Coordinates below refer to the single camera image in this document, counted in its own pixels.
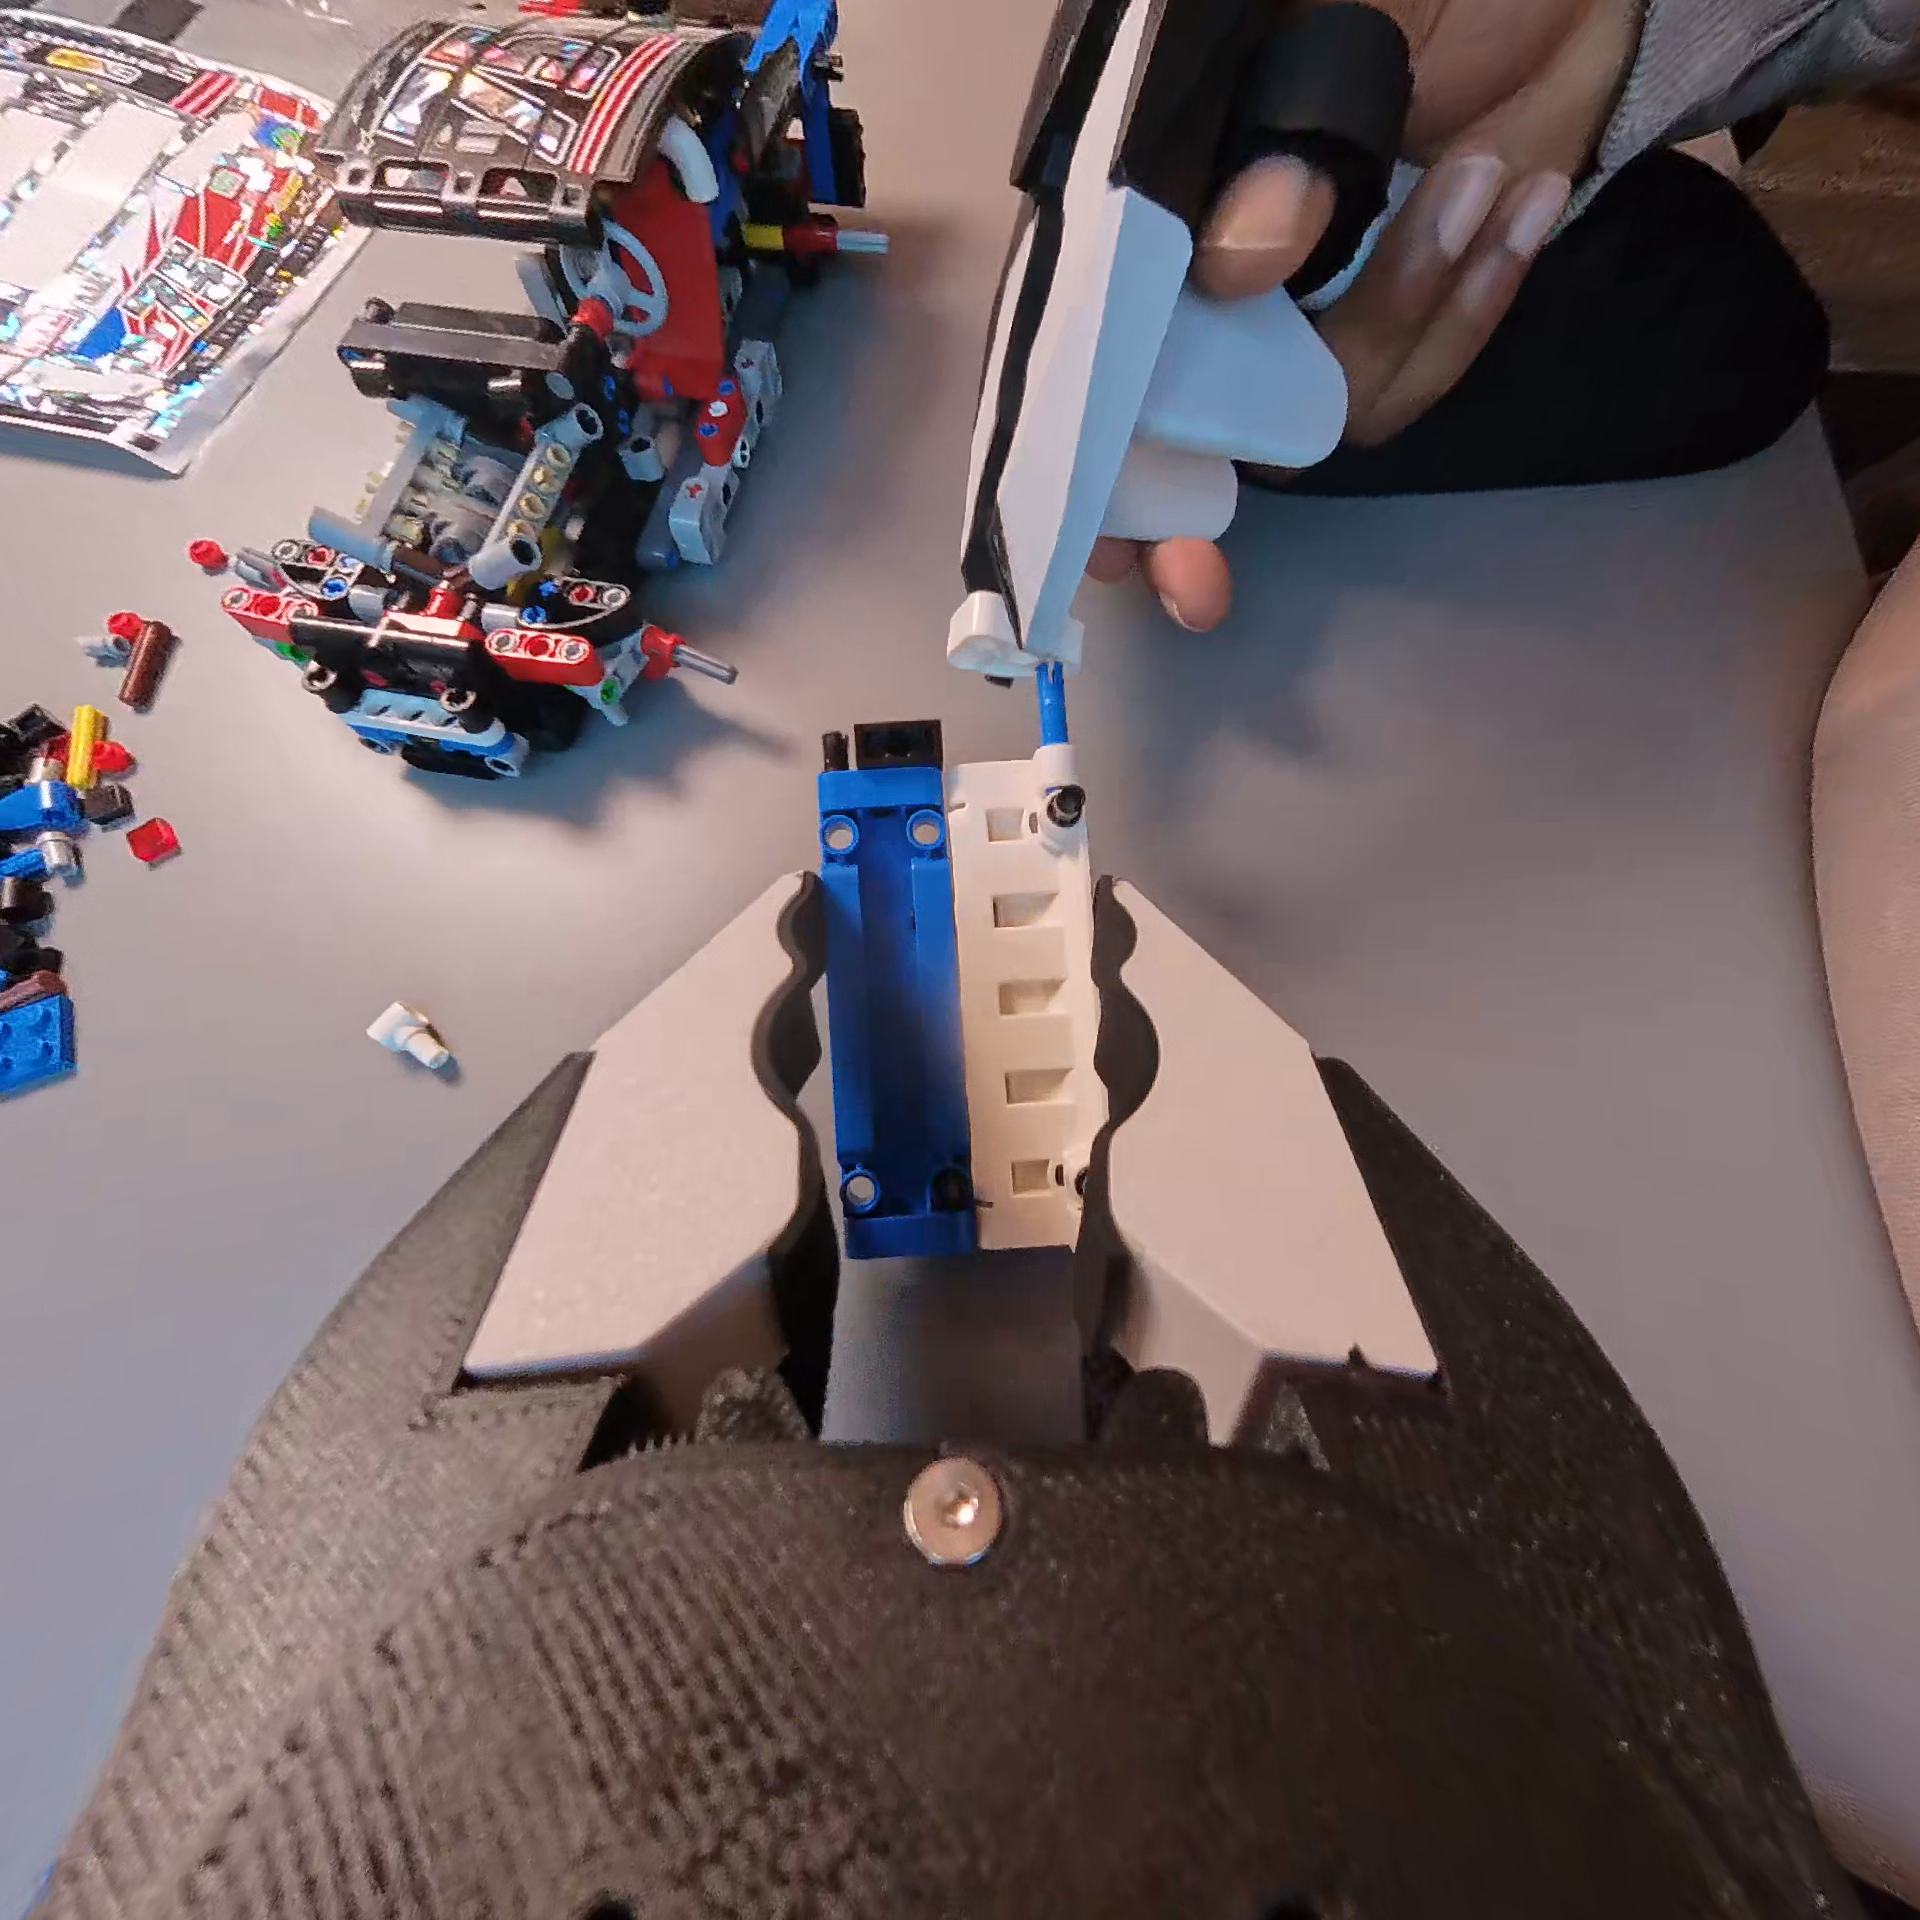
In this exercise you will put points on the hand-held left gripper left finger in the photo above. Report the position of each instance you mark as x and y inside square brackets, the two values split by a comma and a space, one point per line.
[643, 1201]

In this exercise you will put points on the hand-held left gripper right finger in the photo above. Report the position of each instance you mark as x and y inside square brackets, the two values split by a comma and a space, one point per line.
[1263, 1201]

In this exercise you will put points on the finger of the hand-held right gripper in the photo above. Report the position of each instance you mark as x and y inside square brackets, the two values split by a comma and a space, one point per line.
[983, 493]
[1102, 376]

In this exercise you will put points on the small white lego connector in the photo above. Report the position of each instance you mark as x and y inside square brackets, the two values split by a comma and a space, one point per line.
[983, 623]
[402, 1033]

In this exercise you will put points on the blue and white lego panel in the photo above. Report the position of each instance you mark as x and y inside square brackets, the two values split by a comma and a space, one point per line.
[894, 1021]

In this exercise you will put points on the person's right forearm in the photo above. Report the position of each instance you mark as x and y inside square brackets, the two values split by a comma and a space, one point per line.
[1697, 76]

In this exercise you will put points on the partly built lego car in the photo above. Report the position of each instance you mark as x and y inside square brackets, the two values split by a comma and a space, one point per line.
[598, 376]

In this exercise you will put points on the pile of mixed lego pieces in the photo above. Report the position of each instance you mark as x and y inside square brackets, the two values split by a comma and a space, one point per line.
[45, 810]

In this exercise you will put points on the person's right hand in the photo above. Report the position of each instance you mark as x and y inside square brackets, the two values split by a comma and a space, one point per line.
[1499, 182]

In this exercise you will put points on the shiny sticker sheet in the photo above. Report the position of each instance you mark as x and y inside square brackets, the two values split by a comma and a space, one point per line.
[136, 270]

